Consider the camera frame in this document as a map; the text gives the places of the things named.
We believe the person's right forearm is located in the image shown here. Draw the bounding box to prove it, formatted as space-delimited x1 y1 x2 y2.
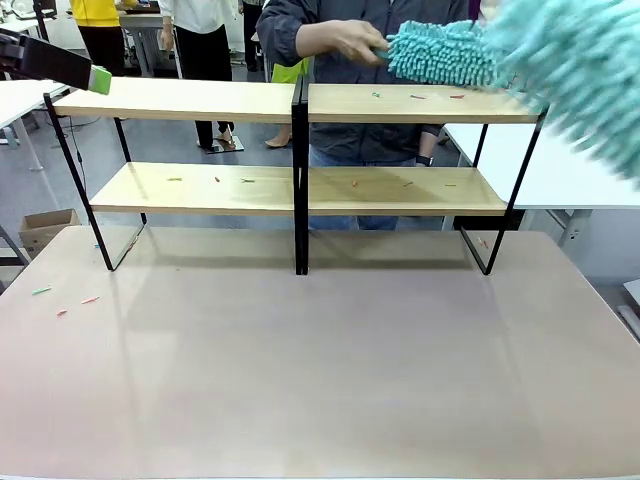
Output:
255 3 321 60

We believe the teal chenille duster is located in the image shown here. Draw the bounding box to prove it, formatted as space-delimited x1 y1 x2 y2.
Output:
371 18 502 93
478 0 640 190

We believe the aluminium rail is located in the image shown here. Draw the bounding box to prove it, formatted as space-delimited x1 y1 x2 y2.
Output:
615 278 640 346

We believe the white side table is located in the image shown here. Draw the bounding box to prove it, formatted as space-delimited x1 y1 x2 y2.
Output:
0 78 72 174
441 107 640 247

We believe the person in white shirt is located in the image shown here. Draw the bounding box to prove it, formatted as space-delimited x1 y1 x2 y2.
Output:
158 0 240 151

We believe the brown cardboard box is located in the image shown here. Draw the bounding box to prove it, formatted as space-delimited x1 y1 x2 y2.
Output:
18 207 82 262

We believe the black stand pole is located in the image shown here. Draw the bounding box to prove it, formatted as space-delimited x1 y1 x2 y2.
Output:
30 0 57 42

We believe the lime green cloth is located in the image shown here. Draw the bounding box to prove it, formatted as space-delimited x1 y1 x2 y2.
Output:
271 57 312 85

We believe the person in black clothes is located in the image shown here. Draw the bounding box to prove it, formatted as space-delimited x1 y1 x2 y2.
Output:
240 0 265 73

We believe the wood shelf unit black frame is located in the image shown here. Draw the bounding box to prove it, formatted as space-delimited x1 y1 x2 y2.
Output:
293 82 551 277
42 76 307 277

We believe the person's right hand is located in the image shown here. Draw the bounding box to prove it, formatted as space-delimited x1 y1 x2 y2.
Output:
296 18 390 67

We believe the grey background table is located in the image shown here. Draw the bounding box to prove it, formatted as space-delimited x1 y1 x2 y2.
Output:
118 11 182 80

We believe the bare foot in background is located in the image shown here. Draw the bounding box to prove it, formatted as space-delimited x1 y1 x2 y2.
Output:
263 123 295 150

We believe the person in purple garment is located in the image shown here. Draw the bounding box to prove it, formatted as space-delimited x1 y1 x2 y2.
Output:
467 0 496 25

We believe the person in yellow jacket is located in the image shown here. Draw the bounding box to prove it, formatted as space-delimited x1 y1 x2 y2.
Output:
68 0 137 79

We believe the person's left forearm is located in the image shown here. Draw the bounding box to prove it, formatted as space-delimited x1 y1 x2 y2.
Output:
416 123 445 167

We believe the shiny floor plate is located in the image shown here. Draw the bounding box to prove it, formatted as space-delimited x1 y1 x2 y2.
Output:
205 135 247 155

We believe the person in grey jacket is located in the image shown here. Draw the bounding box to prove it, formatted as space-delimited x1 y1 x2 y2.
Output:
254 0 472 232

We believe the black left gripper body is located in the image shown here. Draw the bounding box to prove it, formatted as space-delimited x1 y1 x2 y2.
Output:
0 27 26 81

